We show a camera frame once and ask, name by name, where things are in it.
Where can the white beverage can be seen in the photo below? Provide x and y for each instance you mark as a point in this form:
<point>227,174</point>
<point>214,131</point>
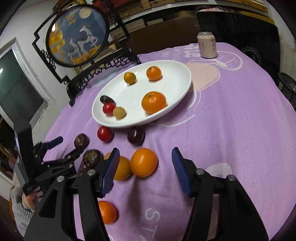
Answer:
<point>207,45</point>

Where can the small red tomato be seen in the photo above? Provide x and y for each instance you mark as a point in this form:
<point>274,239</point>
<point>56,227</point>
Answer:
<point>105,134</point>

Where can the mandarin front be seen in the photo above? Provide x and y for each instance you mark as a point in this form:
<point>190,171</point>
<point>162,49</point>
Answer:
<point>153,102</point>

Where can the orange kumquat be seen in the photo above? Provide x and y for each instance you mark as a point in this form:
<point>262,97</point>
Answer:
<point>143,162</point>
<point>123,170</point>

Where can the purple tablecloth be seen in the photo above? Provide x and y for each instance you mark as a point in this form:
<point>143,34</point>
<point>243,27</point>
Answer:
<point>234,120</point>

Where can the yellow orange front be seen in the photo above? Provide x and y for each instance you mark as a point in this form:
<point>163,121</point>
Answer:
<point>130,78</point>

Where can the person left hand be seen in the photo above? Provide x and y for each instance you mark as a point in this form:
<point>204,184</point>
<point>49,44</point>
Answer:
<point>28,201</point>

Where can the round deer screen ornament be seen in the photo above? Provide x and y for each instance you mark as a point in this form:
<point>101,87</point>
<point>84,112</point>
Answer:
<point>79,41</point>

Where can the large red tomato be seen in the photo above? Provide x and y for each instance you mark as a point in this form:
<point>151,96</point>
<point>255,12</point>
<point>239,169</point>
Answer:
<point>108,108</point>

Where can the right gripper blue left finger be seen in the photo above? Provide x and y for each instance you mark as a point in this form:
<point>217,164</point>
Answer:
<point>108,171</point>

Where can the black chair back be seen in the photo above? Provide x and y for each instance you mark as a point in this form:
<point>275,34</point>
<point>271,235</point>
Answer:
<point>256,38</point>

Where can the mandarin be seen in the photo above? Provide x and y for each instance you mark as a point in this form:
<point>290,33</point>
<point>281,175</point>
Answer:
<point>153,102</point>
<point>108,212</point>
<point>154,73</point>

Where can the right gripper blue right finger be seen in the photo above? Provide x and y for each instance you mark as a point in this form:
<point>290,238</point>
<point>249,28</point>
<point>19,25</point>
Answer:
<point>183,169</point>

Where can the orange kumquat back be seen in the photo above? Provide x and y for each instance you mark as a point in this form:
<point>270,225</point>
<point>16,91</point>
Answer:
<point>123,170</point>

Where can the orange kumquat front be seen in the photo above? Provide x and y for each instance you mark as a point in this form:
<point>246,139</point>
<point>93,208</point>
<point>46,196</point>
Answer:
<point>143,162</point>

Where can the white oval plate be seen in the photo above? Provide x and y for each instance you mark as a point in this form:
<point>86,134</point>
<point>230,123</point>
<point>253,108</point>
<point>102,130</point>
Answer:
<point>174,85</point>

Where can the dark water chestnut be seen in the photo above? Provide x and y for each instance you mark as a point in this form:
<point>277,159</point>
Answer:
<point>92,157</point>
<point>105,99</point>
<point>81,141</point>

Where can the dark cherry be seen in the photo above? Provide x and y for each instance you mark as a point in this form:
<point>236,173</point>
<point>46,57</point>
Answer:
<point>136,136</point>

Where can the tan longan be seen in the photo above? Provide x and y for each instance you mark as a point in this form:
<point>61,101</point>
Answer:
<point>119,113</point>

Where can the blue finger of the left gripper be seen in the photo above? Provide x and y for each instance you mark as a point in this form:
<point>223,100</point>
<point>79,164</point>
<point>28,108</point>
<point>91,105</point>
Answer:
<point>74,154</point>
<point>50,145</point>

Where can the shelf with flat boxes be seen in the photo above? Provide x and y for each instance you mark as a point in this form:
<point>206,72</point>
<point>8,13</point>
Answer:
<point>140,14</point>

